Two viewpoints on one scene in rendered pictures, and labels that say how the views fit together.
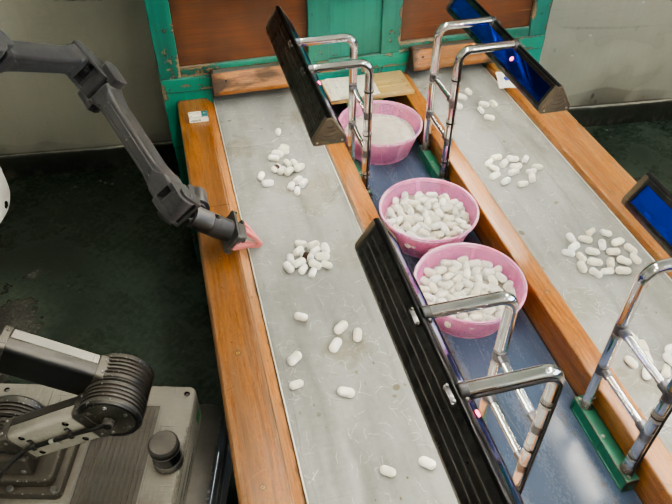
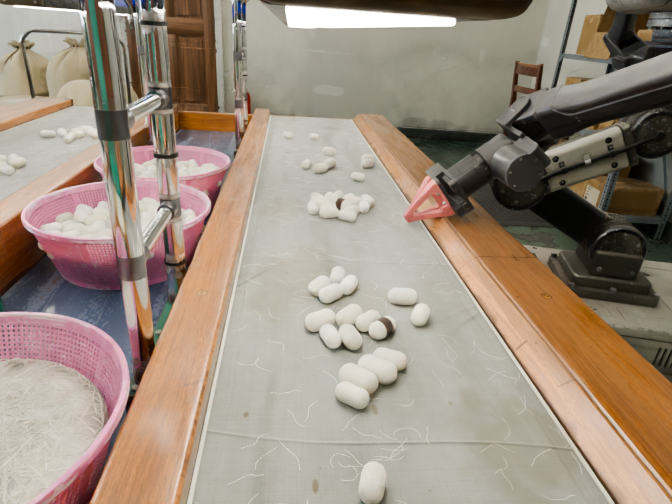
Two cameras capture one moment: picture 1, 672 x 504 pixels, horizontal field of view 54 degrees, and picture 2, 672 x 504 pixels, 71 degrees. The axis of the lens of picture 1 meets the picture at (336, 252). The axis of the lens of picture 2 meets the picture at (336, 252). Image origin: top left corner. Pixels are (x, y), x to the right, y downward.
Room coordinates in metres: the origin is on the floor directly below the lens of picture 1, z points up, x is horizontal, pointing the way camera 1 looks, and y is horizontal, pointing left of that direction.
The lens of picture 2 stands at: (2.00, 0.18, 1.03)
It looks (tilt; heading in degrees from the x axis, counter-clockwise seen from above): 25 degrees down; 188
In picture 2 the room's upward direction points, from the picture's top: 4 degrees clockwise
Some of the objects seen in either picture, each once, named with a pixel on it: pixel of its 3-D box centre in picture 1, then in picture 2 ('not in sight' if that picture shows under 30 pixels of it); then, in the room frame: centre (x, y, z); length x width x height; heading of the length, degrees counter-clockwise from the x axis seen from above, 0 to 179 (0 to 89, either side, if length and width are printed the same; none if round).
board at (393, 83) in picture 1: (361, 87); not in sight; (2.01, -0.08, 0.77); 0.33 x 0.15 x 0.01; 104
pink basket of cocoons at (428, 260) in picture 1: (467, 293); (166, 181); (1.10, -0.32, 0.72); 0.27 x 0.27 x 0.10
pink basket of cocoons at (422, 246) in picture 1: (427, 221); (126, 232); (1.37, -0.25, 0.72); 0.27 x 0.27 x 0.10
